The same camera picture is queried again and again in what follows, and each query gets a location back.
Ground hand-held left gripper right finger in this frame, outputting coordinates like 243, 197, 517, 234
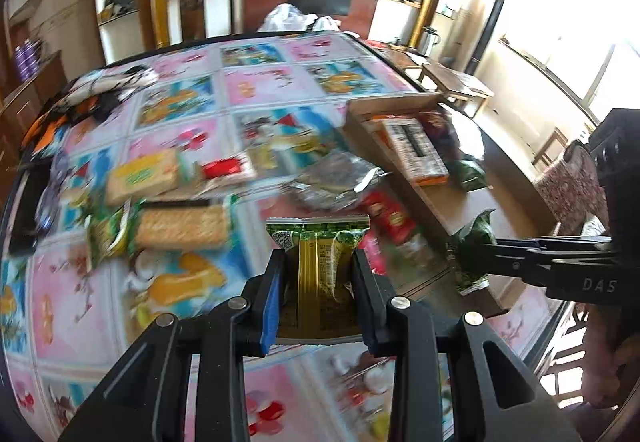
351, 249, 583, 442

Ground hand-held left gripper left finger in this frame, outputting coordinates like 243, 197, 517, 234
59, 249, 287, 442

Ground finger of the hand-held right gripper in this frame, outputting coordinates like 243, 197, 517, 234
471, 236, 552, 282

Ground green brown snack packet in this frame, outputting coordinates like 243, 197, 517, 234
446, 209, 498, 297

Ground cardboard box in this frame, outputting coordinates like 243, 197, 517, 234
342, 92, 563, 318

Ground yellow green snack packet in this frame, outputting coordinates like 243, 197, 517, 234
265, 216, 372, 342

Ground green edged cracker packet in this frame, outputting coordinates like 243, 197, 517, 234
132, 199, 236, 250

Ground person's right hand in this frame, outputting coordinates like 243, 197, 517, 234
584, 309, 640, 410

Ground patterned armchair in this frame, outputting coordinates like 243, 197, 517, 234
532, 142, 608, 233

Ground dark green snack packet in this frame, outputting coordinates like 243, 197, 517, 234
447, 159, 488, 190

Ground wooden stool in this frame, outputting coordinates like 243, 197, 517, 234
530, 126, 571, 168

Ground silver foil snack packet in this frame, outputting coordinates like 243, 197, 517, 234
280, 151, 388, 210

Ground orange snack packet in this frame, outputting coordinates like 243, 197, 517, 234
362, 115, 451, 187

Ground red and white snack packet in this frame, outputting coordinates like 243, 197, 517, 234
197, 155, 258, 190

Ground dark red snack packet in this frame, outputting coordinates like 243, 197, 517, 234
417, 108, 458, 143

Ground bright green snack packet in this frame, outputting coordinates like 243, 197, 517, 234
85, 202, 141, 268

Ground wooden side table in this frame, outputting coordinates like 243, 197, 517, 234
417, 60, 496, 118

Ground yellow label cracker packet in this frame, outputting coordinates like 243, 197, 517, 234
105, 149, 183, 204

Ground window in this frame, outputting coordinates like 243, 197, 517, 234
495, 0, 640, 123

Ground black upright pole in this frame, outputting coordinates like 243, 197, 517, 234
472, 0, 511, 73

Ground steel kettle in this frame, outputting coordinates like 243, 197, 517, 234
417, 26, 443, 56

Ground low wooden table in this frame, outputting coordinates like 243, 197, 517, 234
362, 40, 426, 68

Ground black eyeglasses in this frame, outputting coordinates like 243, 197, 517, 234
32, 152, 68, 233

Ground black flat case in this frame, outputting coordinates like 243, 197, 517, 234
7, 162, 51, 257

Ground patterned black white cloth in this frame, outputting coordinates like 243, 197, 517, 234
22, 65, 161, 158

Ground white plastic bag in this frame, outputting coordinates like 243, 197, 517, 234
256, 2, 343, 33

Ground dark items on shelf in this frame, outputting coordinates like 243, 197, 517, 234
97, 0, 138, 20

